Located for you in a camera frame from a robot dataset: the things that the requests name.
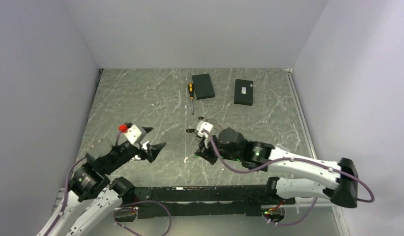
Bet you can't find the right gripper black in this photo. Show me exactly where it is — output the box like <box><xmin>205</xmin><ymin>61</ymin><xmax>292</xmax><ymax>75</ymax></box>
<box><xmin>195</xmin><ymin>133</ymin><xmax>242</xmax><ymax>165</ymax></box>

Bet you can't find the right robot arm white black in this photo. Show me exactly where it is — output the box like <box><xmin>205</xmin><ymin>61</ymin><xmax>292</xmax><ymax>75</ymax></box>
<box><xmin>194</xmin><ymin>128</ymin><xmax>359</xmax><ymax>208</ymax></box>

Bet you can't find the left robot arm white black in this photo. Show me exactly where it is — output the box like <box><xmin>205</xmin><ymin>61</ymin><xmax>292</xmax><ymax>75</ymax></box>
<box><xmin>38</xmin><ymin>122</ymin><xmax>166</xmax><ymax>236</ymax></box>

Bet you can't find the black box with label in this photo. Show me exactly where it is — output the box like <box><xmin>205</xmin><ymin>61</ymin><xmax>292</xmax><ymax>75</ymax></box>
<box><xmin>233</xmin><ymin>79</ymin><xmax>254</xmax><ymax>106</ymax></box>

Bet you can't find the black box left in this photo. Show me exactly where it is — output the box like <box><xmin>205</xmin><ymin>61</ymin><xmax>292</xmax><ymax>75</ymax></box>
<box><xmin>192</xmin><ymin>73</ymin><xmax>215</xmax><ymax>100</ymax></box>

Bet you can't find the yellow black screwdriver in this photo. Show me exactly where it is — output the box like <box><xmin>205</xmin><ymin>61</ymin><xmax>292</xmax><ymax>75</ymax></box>
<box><xmin>188</xmin><ymin>83</ymin><xmax>194</xmax><ymax>115</ymax></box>

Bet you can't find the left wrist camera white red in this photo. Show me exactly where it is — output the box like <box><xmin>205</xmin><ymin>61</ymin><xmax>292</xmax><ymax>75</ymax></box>
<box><xmin>118</xmin><ymin>123</ymin><xmax>147</xmax><ymax>144</ymax></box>

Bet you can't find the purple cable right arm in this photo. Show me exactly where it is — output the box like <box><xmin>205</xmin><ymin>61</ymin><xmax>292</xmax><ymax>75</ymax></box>
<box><xmin>205</xmin><ymin>130</ymin><xmax>375</xmax><ymax>227</ymax></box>

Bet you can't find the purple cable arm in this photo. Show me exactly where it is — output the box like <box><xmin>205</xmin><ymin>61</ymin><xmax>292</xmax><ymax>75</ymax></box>
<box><xmin>205</xmin><ymin>130</ymin><xmax>375</xmax><ymax>227</ymax></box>
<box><xmin>50</xmin><ymin>130</ymin><xmax>173</xmax><ymax>236</ymax></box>

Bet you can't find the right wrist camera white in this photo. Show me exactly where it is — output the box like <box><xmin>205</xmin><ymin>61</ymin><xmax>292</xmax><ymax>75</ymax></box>
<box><xmin>196</xmin><ymin>121</ymin><xmax>214</xmax><ymax>148</ymax></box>

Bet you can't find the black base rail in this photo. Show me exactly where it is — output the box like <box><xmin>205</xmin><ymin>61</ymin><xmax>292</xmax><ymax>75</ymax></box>
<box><xmin>124</xmin><ymin>185</ymin><xmax>295</xmax><ymax>219</ymax></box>

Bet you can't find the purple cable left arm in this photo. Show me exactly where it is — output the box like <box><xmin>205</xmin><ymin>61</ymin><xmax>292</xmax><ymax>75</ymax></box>
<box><xmin>50</xmin><ymin>130</ymin><xmax>173</xmax><ymax>236</ymax></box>

